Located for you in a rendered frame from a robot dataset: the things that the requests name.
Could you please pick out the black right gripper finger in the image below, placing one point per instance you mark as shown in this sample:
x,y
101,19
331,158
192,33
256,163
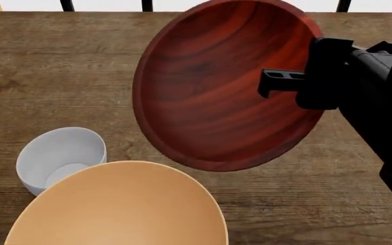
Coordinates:
x,y
281,81

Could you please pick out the red-brown wooden bowl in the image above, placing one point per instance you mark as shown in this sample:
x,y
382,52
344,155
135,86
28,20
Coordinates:
x,y
209,84

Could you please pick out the black chair leg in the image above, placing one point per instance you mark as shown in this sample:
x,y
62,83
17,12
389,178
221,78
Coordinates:
x,y
67,5
147,5
343,5

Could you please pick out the large tan bowl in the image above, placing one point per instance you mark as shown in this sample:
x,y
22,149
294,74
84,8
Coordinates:
x,y
121,206

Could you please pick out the white cup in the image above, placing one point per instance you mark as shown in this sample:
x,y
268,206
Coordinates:
x,y
58,150

